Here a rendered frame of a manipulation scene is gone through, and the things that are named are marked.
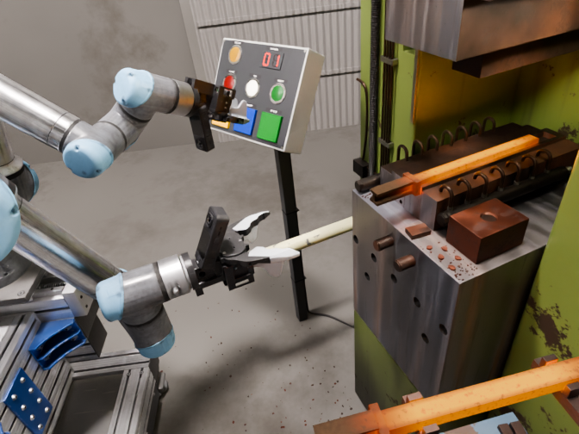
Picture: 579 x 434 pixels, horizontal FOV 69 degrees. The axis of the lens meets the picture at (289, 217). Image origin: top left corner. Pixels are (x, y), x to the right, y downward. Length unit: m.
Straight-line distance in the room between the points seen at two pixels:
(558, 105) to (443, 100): 0.29
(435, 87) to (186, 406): 1.42
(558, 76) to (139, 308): 1.10
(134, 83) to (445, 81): 0.73
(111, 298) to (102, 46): 2.89
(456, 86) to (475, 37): 0.40
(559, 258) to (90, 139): 0.91
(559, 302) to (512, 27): 0.53
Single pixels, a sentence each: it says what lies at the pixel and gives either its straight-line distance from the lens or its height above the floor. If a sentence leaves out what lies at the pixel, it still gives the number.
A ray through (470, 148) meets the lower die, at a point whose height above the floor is 0.99.
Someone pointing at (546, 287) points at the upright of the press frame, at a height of 0.84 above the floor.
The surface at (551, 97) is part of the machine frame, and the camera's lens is 1.29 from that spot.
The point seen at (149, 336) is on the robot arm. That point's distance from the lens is 0.84.
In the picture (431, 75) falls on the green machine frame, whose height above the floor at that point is 1.14.
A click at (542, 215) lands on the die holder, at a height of 0.91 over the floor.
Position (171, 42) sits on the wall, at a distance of 3.41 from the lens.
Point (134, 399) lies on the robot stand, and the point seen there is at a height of 0.22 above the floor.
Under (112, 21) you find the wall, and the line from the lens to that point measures 3.46.
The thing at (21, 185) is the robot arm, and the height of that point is 1.00.
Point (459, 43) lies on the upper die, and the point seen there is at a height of 1.30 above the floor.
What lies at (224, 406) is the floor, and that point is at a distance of 1.77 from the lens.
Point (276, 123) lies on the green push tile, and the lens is 1.20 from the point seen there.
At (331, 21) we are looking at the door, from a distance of 3.34.
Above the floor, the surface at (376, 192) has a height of 1.01.
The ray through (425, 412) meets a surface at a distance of 0.64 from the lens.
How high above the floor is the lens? 1.50
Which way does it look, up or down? 36 degrees down
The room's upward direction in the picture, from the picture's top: 7 degrees counter-clockwise
